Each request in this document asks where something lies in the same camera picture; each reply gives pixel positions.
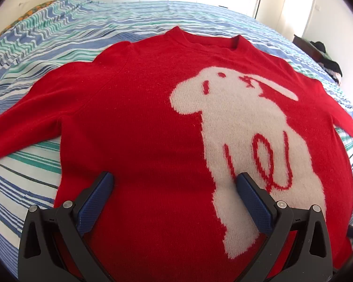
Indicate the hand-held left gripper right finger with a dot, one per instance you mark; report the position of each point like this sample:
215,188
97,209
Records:
253,202

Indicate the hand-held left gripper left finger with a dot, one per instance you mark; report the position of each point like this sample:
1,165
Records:
96,197

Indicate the pile of dark clothes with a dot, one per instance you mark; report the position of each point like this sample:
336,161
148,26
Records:
329,63

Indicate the dark wooden furniture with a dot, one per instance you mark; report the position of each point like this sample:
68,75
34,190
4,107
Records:
301,44

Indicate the orange patterned sheet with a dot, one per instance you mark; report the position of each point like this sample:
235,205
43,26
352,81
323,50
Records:
32,11

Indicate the red sweater with white rabbit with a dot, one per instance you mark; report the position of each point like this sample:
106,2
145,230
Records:
135,108

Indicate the striped bedspread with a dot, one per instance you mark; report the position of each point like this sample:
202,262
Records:
32,44

